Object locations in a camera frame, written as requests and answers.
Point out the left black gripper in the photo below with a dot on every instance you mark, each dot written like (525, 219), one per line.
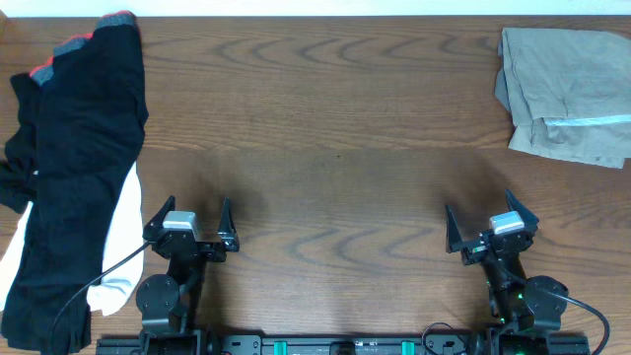
(230, 242)

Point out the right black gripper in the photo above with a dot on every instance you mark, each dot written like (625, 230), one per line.
(475, 252)

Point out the black leggings grey red waistband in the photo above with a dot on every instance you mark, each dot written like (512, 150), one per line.
(90, 132)

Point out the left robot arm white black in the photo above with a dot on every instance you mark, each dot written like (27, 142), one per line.
(168, 301)

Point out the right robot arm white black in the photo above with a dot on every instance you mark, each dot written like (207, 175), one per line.
(527, 305)

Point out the folded khaki trousers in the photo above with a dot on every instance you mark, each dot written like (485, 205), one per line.
(568, 93)

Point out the black garment with white logo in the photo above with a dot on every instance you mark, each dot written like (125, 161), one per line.
(19, 168)

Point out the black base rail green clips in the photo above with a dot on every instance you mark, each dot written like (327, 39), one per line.
(438, 342)

